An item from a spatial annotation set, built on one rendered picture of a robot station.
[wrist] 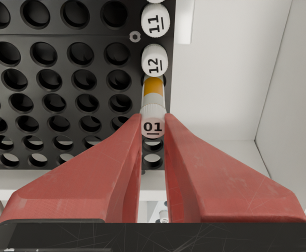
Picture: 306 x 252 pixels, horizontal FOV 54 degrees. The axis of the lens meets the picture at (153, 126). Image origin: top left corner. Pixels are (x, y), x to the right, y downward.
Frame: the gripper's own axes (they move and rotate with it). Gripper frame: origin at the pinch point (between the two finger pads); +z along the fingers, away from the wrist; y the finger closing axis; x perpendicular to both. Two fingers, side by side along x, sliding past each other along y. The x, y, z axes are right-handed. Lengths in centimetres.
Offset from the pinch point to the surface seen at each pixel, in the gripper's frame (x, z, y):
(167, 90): 0.3, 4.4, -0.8
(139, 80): -0.4, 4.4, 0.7
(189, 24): -1.6, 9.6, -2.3
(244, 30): -0.8, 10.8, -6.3
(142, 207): 27.2, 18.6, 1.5
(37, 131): 3.0, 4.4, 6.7
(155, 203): 22.5, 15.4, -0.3
